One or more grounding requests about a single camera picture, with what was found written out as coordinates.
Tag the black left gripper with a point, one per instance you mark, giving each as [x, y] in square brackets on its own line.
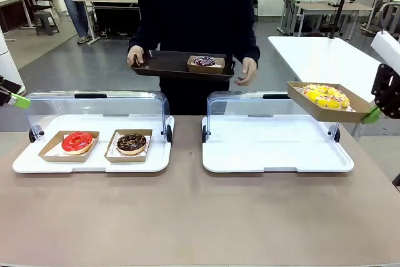
[4, 92]

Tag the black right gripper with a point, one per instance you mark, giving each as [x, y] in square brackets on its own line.
[387, 92]

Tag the yellow glazed donut with sprinkles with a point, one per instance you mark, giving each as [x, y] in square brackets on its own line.
[325, 99]

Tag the dark brown serving tray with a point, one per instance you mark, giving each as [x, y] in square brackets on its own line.
[168, 65]

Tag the purple donut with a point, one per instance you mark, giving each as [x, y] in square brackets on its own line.
[203, 69]

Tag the dark donut with rainbow sprinkles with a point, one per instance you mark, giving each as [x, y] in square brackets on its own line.
[200, 61]

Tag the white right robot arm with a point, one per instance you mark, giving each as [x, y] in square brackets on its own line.
[387, 51]

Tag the person's right forearm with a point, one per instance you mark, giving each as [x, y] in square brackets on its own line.
[137, 32]

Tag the person's left forearm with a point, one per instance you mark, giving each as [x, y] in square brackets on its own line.
[251, 42]

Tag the red donut in cardboard tray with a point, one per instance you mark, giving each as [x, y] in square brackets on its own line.
[50, 153]

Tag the printed paper under red donut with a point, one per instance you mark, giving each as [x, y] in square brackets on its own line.
[57, 152]

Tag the red glazed donut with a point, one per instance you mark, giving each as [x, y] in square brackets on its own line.
[70, 145]

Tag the printed paper under chocolate donut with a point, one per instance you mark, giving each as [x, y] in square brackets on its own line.
[112, 151]

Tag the chocolate donut with orange sprinkles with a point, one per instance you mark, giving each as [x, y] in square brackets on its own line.
[125, 145]

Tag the chocolate donut in cardboard tray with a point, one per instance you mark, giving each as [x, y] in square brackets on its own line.
[125, 158]

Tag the person in black sweatshirt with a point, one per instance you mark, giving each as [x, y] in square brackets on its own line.
[193, 13]

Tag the person's right hand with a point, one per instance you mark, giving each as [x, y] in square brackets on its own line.
[139, 54]

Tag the person's left hand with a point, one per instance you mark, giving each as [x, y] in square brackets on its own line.
[250, 70]

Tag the clear display case lid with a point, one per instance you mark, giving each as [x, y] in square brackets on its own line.
[250, 104]
[93, 104]

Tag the white rectangular table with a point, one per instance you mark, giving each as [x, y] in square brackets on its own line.
[318, 57]

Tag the grey plastic stool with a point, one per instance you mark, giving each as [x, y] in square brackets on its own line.
[47, 21]

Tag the white display case base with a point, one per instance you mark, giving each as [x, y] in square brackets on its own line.
[93, 167]
[275, 148]

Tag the bystander in blue jeans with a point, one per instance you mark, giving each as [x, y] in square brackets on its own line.
[76, 17]

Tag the black tripod pole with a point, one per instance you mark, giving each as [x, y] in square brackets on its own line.
[339, 7]

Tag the grey metal workbench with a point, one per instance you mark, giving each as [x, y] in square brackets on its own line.
[322, 7]

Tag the grey workbench with black frame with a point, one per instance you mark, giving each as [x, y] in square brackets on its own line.
[115, 1]

